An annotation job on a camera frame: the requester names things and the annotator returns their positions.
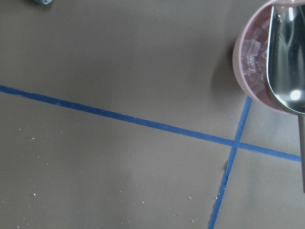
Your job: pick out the pink plastic bowl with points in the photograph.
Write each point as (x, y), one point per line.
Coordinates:
(250, 56)

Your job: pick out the grey folded cloth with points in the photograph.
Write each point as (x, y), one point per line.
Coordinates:
(43, 2)

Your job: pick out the steel scoop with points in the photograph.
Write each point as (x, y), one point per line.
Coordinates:
(285, 65)

